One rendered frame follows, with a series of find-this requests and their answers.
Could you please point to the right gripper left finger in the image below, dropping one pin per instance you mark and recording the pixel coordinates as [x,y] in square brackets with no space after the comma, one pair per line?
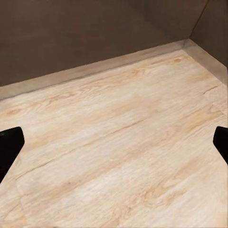
[11,142]

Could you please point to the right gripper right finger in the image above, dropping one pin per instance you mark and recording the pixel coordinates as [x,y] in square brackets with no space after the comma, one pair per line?
[220,140]

